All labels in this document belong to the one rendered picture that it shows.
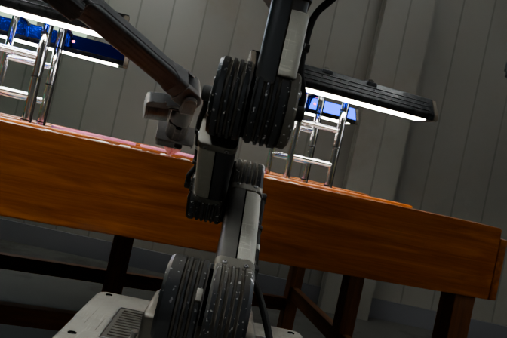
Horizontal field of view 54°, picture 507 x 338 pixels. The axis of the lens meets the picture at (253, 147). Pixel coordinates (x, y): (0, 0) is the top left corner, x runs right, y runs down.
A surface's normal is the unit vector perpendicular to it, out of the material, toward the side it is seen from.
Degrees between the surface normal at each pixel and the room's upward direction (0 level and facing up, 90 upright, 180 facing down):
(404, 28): 90
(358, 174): 90
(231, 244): 28
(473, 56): 90
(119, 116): 90
